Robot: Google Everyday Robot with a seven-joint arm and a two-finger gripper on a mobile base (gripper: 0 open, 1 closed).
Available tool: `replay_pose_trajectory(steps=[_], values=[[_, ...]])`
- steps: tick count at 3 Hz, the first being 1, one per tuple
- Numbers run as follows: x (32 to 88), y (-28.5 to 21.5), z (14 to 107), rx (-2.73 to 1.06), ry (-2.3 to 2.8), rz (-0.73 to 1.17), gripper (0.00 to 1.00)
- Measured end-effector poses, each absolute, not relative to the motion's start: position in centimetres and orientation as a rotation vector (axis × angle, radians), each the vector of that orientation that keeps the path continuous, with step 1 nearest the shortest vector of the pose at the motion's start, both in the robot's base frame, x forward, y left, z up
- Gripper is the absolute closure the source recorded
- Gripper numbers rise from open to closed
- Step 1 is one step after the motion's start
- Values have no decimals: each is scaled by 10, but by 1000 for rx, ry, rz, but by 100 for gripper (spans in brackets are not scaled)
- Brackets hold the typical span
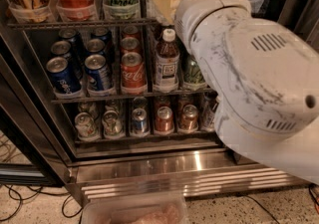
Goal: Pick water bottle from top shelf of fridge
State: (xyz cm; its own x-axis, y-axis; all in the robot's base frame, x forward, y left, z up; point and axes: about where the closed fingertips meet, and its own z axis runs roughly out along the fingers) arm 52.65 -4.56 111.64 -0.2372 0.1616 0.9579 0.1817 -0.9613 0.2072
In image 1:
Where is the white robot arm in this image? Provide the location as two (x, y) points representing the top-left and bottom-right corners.
(151, 0), (319, 184)

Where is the front green can middle shelf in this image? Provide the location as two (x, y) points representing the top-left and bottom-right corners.
(182, 55), (206, 90)

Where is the brown tea bottle middle shelf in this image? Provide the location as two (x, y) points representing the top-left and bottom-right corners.
(155, 29), (179, 92)

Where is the glass fridge door right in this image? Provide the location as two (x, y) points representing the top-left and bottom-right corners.
(278, 0), (319, 52)

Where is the tea bottle bottom shelf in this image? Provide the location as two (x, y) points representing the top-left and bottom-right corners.
(201, 94), (219, 131)

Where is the stainless steel fridge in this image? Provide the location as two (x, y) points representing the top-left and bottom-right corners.
(0, 0), (310, 205)

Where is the red can bottom shelf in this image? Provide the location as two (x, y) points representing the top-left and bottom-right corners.
(155, 107), (173, 132)

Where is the middle red cola can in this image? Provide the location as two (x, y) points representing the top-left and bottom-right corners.
(120, 37), (142, 55)

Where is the front red cola can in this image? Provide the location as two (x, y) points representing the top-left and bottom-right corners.
(121, 52), (147, 95)

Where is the middle right Pepsi can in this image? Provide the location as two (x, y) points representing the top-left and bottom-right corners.
(86, 39), (111, 62)

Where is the pepsi can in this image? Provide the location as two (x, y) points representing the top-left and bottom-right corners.
(51, 40), (83, 79)
(86, 39), (111, 62)
(46, 57), (82, 95)
(85, 54), (114, 96)

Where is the front right Pepsi can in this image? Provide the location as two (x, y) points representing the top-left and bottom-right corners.
(85, 54), (114, 96)

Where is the middle left Pepsi can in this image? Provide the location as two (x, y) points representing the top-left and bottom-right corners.
(51, 40), (83, 79)

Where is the front left Pepsi can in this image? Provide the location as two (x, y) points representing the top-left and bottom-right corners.
(46, 57), (82, 95)

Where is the blue silver can bottom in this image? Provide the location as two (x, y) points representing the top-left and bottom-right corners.
(132, 109), (149, 135)

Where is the white can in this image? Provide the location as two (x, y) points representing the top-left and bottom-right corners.
(102, 111), (124, 138)
(75, 112), (99, 141)

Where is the white can bottom left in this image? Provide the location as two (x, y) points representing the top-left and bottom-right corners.
(75, 112), (99, 141)

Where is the clear plastic bin on floor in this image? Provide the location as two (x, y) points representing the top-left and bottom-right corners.
(81, 192), (189, 224)

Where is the black cable on floor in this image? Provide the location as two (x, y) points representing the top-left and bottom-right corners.
(0, 183), (83, 222)

